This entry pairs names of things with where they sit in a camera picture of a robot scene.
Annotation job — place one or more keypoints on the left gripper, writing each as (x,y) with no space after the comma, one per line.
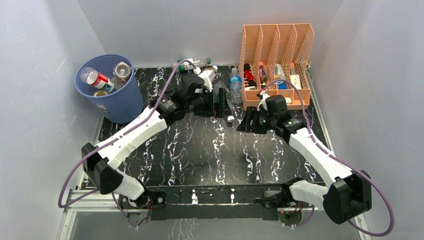
(216,110)

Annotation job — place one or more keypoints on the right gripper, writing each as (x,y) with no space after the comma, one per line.
(250,122)

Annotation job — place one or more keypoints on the orange drink bottle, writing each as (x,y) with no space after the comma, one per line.
(209,73)

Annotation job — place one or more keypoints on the blue label water bottle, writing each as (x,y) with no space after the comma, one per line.
(235,86)

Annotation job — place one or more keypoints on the blue plastic bin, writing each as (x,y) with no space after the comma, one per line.
(121,106)

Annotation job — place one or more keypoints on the brown tea bottle red label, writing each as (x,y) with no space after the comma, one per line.
(122,71)

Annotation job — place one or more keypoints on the yellow juice bottle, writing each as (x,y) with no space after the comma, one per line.
(100,93)

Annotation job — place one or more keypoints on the red blue label clear bottle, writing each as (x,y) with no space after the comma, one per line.
(96,79)

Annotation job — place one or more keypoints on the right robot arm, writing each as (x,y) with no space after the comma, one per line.
(345,193)

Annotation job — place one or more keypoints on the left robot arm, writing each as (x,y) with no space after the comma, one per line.
(101,162)

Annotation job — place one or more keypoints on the dark green label clear bottle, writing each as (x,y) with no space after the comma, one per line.
(227,98)

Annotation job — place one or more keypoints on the red black items in organizer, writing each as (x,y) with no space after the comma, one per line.
(248,77)

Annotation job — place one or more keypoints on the dark bottle in organizer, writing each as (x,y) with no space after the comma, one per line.
(263,77)

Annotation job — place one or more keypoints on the blue capped tube in organizer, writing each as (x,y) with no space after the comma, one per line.
(280,77)

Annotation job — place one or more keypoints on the white box in organizer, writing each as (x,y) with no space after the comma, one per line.
(296,81)

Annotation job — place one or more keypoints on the orange plastic file organizer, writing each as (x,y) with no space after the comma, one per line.
(276,55)

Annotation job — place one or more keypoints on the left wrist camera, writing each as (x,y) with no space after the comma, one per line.
(208,85)

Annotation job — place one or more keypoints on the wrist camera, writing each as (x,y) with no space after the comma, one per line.
(208,85)
(262,106)

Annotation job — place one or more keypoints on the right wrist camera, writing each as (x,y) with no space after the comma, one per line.
(262,106)

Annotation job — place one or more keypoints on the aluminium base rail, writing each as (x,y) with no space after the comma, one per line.
(200,213)

